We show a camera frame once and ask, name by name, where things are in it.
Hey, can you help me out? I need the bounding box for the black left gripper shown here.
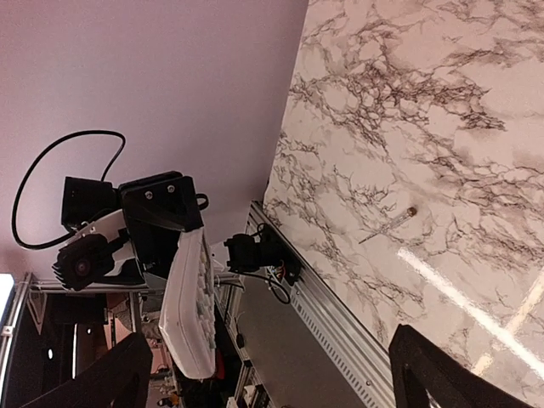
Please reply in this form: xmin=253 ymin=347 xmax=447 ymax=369
xmin=120 ymin=172 xmax=203 ymax=286

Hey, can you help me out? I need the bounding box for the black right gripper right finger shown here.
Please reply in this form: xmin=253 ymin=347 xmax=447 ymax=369
xmin=388 ymin=325 xmax=527 ymax=408

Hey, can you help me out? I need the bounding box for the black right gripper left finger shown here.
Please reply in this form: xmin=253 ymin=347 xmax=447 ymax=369
xmin=26 ymin=332 xmax=152 ymax=408

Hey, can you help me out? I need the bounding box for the white remote control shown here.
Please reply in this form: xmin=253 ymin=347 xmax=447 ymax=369
xmin=159 ymin=229 xmax=216 ymax=380

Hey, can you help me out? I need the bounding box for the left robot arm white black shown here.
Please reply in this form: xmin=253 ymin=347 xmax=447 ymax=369
xmin=53 ymin=171 xmax=209 ymax=291

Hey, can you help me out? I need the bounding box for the black left camera cable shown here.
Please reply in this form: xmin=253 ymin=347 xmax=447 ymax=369
xmin=11 ymin=130 xmax=127 ymax=250

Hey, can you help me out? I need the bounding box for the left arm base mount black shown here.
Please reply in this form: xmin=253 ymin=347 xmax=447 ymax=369
xmin=224 ymin=223 xmax=303 ymax=305

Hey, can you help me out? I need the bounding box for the small clear-handled screwdriver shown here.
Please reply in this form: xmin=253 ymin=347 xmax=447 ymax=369
xmin=359 ymin=207 xmax=417 ymax=244

